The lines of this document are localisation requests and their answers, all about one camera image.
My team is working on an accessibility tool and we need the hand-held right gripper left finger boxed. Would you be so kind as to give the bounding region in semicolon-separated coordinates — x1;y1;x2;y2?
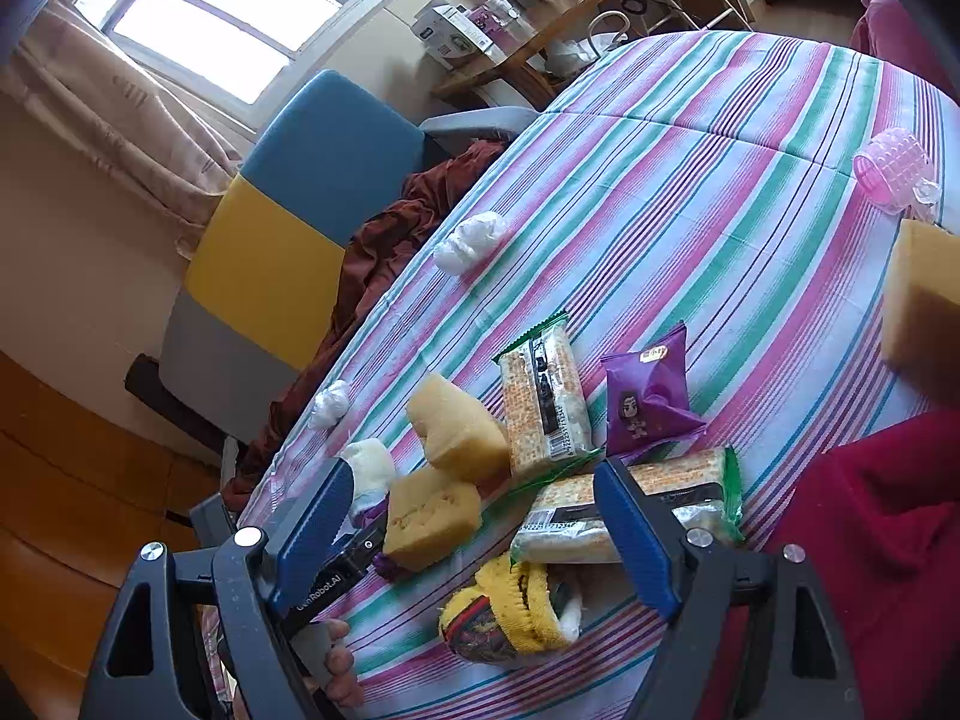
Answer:
79;457;357;720

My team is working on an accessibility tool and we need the purple cartoon print snack packet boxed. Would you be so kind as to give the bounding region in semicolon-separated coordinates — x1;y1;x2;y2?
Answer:
598;321;707;458

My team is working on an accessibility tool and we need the white cable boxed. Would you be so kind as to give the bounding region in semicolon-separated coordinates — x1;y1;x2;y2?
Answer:
585;11;632;53

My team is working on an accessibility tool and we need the purple and white box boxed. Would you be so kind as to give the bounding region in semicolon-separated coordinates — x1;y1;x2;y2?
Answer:
469;0;526;46

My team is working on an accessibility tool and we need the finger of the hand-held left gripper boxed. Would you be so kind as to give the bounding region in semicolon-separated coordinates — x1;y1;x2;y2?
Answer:
337;517;389;567

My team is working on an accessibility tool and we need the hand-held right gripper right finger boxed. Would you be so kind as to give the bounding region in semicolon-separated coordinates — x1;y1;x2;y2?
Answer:
592;456;863;720

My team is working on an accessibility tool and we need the white plastic ball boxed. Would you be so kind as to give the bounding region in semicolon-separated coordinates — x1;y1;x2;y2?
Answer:
433;211;505;273
307;379;352;430

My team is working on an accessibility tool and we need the clear cracker packet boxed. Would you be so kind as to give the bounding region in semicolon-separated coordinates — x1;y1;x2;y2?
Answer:
510;446;745;567
495;315;605;481

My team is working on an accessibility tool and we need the window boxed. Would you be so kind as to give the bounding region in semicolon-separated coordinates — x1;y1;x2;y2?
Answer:
52;0;436;102

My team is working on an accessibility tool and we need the wooden side table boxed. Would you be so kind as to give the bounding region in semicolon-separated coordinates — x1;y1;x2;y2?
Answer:
431;0;623;110

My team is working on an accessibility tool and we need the pink hair roller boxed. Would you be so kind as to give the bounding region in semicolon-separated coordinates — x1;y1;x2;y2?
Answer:
853;129;932;212

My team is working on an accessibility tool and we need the wedge-shaped yellow sponge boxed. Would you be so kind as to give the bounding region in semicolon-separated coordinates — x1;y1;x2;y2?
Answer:
405;373;511;482

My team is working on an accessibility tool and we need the person's left hand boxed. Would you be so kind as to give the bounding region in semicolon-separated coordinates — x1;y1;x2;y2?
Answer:
291;619;366;720

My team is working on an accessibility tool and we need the white cardboard box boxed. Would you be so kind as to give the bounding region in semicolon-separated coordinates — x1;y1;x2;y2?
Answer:
411;4;488;57

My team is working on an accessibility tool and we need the grey yellow blue armchair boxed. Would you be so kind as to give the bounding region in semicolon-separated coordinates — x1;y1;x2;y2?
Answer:
124;69;541;466

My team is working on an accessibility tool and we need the yellow sponge block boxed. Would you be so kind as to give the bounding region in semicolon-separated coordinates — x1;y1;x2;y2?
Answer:
382;465;483;572
879;219;960;398

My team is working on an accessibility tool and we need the white sock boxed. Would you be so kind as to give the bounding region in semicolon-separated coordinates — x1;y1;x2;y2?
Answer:
339;439;397;522

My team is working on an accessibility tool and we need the maroon cloth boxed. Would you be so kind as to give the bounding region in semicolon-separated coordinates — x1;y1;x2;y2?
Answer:
225;139;511;496

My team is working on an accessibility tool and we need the yellow sock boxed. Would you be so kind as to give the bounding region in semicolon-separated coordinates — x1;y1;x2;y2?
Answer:
437;553;584;667

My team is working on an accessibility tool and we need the person's red garment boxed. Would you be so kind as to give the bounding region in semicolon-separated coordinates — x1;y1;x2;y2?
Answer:
697;405;960;720

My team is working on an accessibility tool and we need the beige curtain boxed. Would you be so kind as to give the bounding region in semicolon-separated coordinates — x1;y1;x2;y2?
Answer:
0;7;248;256

